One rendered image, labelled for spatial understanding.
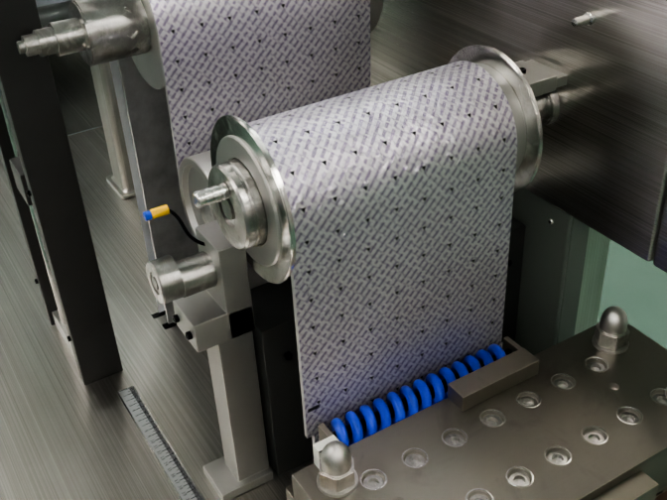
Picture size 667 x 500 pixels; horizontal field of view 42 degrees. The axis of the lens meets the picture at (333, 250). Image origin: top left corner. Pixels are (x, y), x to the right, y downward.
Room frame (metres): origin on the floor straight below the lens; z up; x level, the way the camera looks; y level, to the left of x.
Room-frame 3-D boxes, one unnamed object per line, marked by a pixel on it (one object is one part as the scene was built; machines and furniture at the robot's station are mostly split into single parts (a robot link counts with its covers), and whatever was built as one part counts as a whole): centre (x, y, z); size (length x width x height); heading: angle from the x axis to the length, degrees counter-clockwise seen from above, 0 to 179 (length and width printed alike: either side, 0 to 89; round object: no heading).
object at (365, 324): (0.64, -0.07, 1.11); 0.23 x 0.01 x 0.18; 120
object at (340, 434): (0.62, -0.08, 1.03); 0.21 x 0.04 x 0.03; 120
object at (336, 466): (0.52, 0.01, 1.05); 0.04 x 0.04 x 0.04
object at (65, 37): (0.81, 0.26, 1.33); 0.06 x 0.03 x 0.03; 120
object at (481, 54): (0.76, -0.16, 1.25); 0.15 x 0.01 x 0.15; 30
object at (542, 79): (0.78, -0.19, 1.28); 0.06 x 0.05 x 0.02; 120
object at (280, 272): (0.63, 0.07, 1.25); 0.15 x 0.01 x 0.15; 30
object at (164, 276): (0.63, 0.15, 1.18); 0.04 x 0.02 x 0.04; 30
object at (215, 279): (0.65, 0.12, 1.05); 0.06 x 0.05 x 0.31; 120
